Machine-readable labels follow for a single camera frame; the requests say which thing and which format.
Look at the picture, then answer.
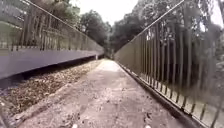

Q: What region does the grey concrete path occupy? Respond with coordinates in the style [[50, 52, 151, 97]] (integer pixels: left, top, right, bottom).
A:
[[18, 58, 188, 128]]

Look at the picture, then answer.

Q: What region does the row of trees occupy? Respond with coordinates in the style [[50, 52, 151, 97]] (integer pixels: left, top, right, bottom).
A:
[[33, 0, 224, 59]]

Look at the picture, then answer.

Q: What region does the metal railing with bars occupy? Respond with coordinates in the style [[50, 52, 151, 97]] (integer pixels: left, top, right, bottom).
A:
[[113, 0, 224, 128]]

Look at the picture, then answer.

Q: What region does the strip of fallen leaves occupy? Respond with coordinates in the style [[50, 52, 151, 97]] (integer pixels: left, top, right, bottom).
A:
[[0, 59, 103, 128]]

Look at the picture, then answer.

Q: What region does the grey concrete wall with railing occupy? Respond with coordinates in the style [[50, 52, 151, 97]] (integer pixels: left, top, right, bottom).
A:
[[0, 0, 105, 80]]

